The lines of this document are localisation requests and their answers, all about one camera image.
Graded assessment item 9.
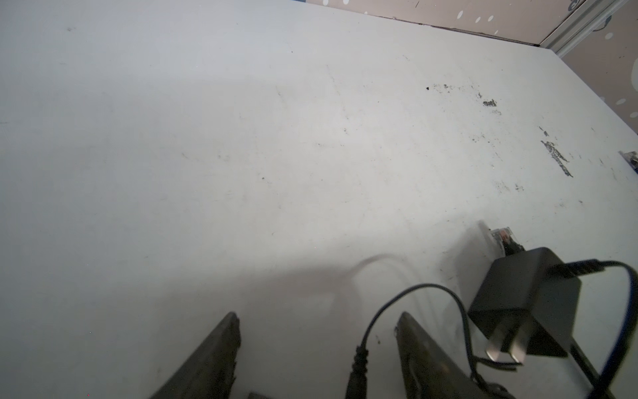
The black power adapter with cord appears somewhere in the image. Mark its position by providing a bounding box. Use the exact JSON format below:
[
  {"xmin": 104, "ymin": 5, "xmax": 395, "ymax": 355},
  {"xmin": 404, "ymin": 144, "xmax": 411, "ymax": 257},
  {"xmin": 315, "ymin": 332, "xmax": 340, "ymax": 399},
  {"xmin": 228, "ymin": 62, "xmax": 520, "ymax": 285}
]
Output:
[{"xmin": 345, "ymin": 247, "xmax": 638, "ymax": 399}]

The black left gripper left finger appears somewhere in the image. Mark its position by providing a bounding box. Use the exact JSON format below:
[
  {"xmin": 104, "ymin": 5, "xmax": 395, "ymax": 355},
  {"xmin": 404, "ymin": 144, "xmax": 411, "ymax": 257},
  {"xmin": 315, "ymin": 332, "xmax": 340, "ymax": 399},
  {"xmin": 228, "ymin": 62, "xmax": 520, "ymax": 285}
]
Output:
[{"xmin": 152, "ymin": 312, "xmax": 241, "ymax": 398}]

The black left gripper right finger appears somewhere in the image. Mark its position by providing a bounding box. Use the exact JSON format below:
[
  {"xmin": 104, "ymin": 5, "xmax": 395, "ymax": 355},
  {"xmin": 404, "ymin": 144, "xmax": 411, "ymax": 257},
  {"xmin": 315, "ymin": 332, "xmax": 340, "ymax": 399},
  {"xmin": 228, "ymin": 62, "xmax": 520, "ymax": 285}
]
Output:
[{"xmin": 396, "ymin": 312, "xmax": 488, "ymax": 399}]

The grey ethernet cable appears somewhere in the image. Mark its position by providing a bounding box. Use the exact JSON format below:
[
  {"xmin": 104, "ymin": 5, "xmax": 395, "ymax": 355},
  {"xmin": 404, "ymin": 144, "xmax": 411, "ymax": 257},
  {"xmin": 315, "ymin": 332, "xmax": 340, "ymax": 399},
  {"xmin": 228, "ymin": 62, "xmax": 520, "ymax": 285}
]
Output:
[{"xmin": 490, "ymin": 226, "xmax": 525, "ymax": 256}]

